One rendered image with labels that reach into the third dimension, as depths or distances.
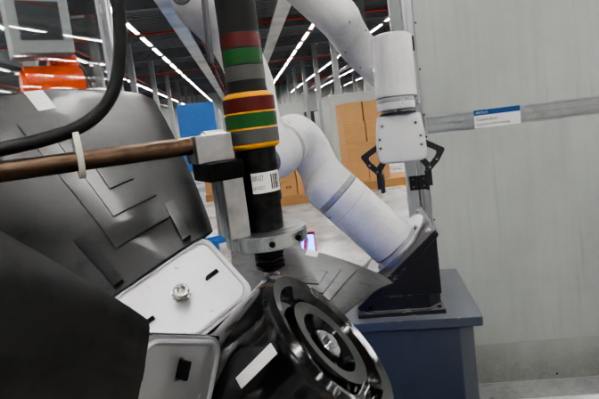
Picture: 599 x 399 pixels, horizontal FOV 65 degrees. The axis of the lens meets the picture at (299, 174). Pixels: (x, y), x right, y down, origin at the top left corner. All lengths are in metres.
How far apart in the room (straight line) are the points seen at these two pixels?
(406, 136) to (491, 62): 1.36
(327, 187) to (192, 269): 0.72
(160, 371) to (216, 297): 0.11
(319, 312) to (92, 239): 0.18
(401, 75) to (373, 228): 0.35
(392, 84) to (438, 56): 1.28
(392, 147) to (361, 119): 7.62
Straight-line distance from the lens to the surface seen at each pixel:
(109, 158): 0.36
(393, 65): 0.97
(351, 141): 8.55
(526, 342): 2.58
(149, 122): 0.49
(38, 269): 0.22
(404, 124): 0.98
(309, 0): 1.00
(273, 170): 0.39
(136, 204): 0.40
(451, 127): 2.24
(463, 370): 1.13
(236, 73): 0.39
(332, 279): 0.56
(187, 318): 0.36
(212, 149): 0.37
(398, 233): 1.10
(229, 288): 0.37
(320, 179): 1.07
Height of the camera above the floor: 1.37
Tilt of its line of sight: 6 degrees down
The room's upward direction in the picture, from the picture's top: 7 degrees counter-clockwise
